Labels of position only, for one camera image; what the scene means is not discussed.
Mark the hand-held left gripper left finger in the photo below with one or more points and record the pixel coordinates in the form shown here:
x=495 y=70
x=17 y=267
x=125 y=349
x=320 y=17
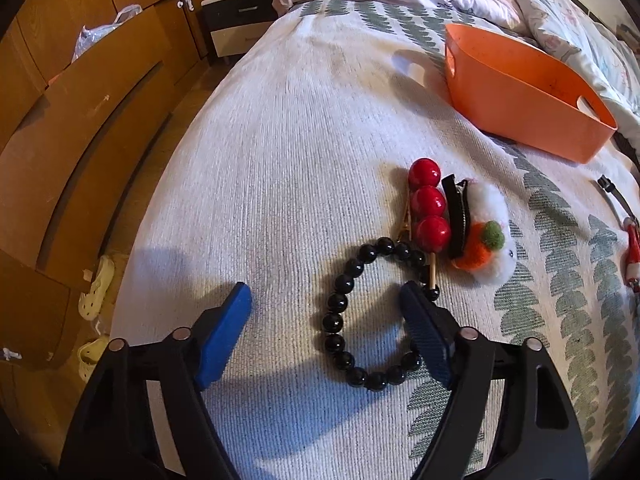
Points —
x=225 y=335

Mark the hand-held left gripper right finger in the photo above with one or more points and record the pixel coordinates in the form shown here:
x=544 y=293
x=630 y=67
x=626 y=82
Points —
x=425 y=330

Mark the orange plastic basket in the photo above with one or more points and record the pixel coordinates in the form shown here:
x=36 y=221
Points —
x=500 y=110

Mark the red bead hairpin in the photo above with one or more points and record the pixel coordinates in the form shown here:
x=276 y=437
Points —
x=427 y=200

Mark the cream foam slipper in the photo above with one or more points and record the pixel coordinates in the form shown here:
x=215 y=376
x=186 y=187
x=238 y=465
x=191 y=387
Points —
x=97 y=290
x=92 y=355

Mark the white plush hair clip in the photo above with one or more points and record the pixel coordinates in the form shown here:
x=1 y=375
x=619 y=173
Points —
x=487 y=200

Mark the red and white hair stick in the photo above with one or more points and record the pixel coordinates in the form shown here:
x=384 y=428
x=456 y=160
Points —
x=634 y=245

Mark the wooden wardrobe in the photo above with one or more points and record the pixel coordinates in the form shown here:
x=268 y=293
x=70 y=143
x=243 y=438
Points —
x=75 y=135

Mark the dark and white nightstand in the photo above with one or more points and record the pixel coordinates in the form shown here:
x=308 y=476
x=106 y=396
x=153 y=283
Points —
x=240 y=25

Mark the white plastic bag in drawer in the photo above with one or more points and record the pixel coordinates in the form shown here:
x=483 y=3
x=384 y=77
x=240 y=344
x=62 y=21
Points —
x=100 y=35

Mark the light blue printed quilt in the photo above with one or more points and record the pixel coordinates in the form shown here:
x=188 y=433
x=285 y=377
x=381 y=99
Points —
x=575 y=25

